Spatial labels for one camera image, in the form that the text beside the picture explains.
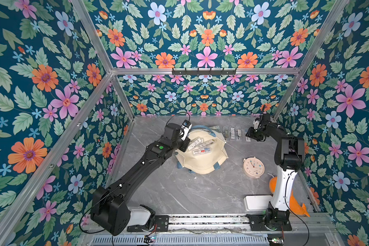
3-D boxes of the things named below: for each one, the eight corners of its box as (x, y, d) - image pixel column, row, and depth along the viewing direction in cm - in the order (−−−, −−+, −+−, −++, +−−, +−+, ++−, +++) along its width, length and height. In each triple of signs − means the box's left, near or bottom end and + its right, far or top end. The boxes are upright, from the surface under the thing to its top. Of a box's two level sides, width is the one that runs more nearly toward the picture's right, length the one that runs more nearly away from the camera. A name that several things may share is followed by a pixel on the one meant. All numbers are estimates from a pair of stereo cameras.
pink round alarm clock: (245, 178, 89) (246, 176, 87) (241, 158, 98) (242, 156, 96) (266, 178, 89) (268, 176, 87) (260, 158, 98) (261, 156, 96)
